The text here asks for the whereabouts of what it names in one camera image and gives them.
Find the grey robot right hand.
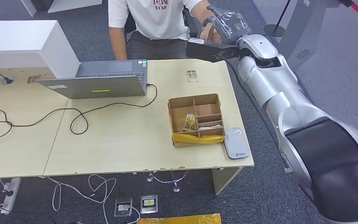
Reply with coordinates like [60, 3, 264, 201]
[201, 5, 253, 46]

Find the person's left hand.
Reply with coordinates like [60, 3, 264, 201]
[200, 22, 223, 46]

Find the ID card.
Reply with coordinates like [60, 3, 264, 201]
[186, 70, 199, 83]

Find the person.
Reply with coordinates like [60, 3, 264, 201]
[108, 0, 223, 61]

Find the green yellow card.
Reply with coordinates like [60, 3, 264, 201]
[182, 112, 197, 133]

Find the grey card reader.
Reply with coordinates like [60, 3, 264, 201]
[223, 127, 251, 160]

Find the grey kiosk stand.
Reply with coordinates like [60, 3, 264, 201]
[277, 0, 342, 71]

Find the cardboard divided organizer box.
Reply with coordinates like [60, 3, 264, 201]
[167, 93, 226, 148]

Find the stack of pale cards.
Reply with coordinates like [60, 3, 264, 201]
[198, 124, 224, 131]

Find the grey laptop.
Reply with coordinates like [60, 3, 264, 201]
[34, 59, 149, 100]

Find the white furniture base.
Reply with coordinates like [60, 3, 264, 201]
[21, 0, 104, 18]

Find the desk leg panel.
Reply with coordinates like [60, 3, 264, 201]
[212, 167, 244, 196]

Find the floor socket yellow label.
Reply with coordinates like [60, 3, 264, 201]
[140, 194, 159, 215]

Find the yellow plastic bag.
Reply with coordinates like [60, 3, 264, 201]
[137, 213, 222, 224]

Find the white desk partition box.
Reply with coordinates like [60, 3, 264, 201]
[0, 20, 81, 79]

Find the floor socket with plug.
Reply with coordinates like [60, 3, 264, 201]
[114, 197, 134, 218]

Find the white power strip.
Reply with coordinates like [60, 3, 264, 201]
[0, 177, 22, 215]

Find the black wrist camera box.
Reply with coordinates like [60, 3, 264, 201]
[185, 41, 241, 63]

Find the black stanchion post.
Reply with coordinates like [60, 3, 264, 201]
[263, 0, 292, 38]

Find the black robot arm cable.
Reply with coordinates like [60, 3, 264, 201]
[217, 54, 291, 163]

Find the black laptop power cable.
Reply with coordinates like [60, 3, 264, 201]
[0, 83, 158, 146]

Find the white floor cable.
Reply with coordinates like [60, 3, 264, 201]
[39, 175, 142, 224]

